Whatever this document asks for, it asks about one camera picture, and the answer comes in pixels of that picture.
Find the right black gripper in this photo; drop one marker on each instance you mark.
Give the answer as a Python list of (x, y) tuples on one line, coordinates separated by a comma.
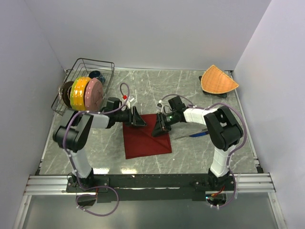
[(160, 126)]

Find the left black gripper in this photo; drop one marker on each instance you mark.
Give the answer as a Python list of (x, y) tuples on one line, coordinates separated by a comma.
[(137, 120)]

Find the dark red cloth napkin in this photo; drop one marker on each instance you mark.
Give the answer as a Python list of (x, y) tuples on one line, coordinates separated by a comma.
[(139, 142)]

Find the blue handled knife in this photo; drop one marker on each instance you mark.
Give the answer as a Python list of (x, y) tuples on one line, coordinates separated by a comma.
[(203, 132)]

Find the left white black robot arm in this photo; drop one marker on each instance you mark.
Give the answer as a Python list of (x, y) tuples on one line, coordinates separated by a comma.
[(73, 132)]

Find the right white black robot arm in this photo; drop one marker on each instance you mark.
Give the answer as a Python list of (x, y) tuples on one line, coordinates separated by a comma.
[(224, 130)]

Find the pink dotted plate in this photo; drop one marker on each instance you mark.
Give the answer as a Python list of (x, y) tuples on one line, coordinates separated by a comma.
[(93, 95)]

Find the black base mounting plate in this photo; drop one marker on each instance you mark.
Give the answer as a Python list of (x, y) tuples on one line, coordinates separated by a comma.
[(142, 187)]

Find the dark teal mug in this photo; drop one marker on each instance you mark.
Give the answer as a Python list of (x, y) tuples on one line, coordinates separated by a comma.
[(98, 75)]

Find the yellow green plate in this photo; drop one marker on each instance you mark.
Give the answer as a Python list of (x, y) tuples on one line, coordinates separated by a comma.
[(78, 92)]

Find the orange woven fan basket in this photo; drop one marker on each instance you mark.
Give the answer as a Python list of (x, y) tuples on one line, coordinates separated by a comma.
[(215, 81)]

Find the dark brown plate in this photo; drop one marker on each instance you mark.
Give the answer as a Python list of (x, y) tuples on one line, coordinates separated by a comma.
[(64, 93)]

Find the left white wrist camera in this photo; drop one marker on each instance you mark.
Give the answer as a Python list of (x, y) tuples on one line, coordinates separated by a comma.
[(127, 101)]

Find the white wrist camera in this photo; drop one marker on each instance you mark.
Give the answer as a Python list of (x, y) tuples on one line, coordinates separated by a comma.
[(161, 106), (127, 101)]

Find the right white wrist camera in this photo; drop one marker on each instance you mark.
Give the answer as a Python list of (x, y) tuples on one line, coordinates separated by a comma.
[(161, 106)]

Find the black wire dish rack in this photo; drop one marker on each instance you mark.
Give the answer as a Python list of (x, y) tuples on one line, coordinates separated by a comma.
[(82, 67)]

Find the aluminium extrusion rail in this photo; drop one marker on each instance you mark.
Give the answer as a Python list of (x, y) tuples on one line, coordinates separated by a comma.
[(57, 184)]

